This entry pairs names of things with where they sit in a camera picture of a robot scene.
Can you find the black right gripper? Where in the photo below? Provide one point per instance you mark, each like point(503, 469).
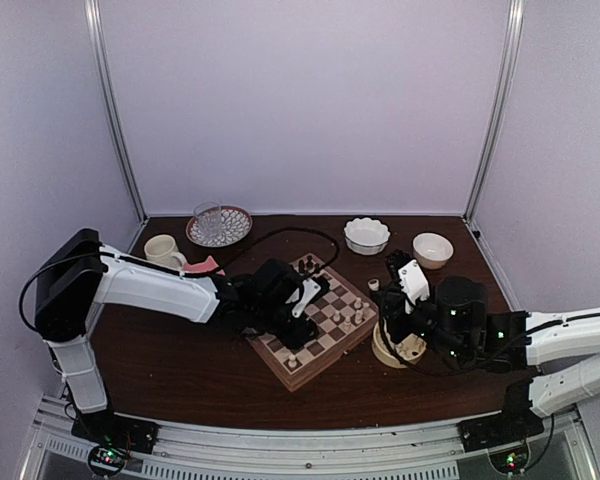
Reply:
point(395, 306)

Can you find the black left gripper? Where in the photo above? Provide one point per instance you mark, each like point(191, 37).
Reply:
point(300, 336)

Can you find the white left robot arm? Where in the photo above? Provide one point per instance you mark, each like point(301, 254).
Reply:
point(85, 271)

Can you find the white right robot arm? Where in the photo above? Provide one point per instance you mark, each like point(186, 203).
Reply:
point(519, 340)

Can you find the cream cat ear bowl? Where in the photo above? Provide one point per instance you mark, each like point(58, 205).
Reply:
point(411, 349)

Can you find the pink cat ear bowl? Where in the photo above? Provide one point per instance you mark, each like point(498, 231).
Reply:
point(206, 267)

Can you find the plain white round bowl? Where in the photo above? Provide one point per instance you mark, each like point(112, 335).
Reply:
point(431, 250)

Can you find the patterned ceramic plate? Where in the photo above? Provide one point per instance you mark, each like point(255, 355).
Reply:
point(237, 224)

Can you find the clear drinking glass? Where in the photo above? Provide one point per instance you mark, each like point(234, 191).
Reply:
point(209, 220)

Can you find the white scalloped bowl black rim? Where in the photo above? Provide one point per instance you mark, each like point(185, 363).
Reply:
point(366, 236)

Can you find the white ribbed mug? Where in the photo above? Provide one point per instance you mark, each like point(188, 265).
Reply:
point(163, 250)

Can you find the aluminium front rail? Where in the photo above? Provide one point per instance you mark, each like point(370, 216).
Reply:
point(430, 450)

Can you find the aluminium frame post right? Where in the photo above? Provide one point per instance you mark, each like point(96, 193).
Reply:
point(508, 64)

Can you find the aluminium frame post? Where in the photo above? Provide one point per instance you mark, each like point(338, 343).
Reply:
point(97, 39)
point(508, 64)

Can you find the aluminium frame post left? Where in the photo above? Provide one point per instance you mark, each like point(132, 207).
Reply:
point(97, 39)

